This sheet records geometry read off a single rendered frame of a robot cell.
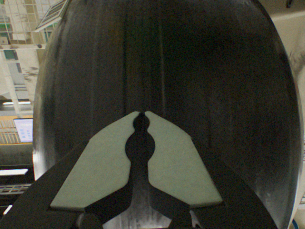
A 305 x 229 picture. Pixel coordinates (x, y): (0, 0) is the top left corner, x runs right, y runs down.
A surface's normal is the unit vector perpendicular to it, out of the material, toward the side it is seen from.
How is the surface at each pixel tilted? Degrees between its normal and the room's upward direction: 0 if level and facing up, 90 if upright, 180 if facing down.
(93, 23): 135
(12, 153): 90
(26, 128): 90
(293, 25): 90
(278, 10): 90
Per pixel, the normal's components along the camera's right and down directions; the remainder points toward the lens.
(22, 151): 0.08, 0.36
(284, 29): -1.00, 0.02
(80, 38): -0.25, -0.32
